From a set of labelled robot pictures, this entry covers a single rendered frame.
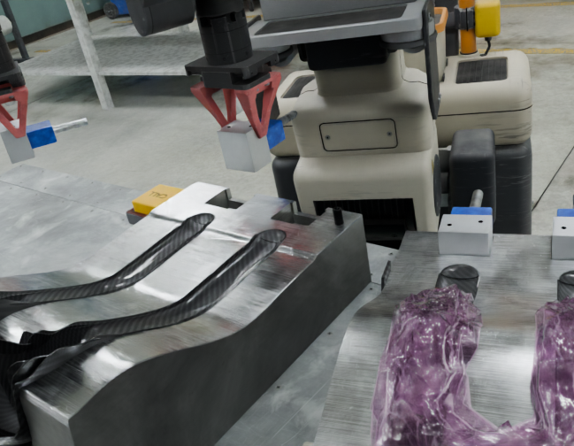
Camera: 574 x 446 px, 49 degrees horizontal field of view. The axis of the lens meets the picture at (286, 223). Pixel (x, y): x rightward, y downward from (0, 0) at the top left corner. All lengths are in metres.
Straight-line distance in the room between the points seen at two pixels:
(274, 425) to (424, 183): 0.52
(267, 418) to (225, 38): 0.42
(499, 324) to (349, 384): 0.13
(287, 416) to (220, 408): 0.06
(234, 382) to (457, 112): 0.82
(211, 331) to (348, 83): 0.56
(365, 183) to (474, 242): 0.38
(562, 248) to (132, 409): 0.42
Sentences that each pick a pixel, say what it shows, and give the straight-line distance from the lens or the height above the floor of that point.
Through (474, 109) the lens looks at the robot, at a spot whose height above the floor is 0.77.
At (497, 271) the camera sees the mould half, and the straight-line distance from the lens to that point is 0.65.
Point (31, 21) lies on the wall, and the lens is 8.19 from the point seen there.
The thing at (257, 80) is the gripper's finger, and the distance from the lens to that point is 0.76.
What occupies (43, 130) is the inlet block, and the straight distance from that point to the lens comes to 1.08.
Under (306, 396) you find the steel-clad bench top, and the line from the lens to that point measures 0.62.
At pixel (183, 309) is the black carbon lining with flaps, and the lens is 0.63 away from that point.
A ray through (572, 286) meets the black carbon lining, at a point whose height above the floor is 0.85.
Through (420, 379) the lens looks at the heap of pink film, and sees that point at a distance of 0.46.
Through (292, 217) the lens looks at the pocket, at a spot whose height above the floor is 0.87.
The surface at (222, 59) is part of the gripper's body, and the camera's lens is 0.77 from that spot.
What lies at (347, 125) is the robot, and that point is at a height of 0.86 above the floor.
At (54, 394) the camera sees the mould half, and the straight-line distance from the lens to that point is 0.50.
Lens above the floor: 1.23
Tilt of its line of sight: 29 degrees down
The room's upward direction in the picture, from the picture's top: 12 degrees counter-clockwise
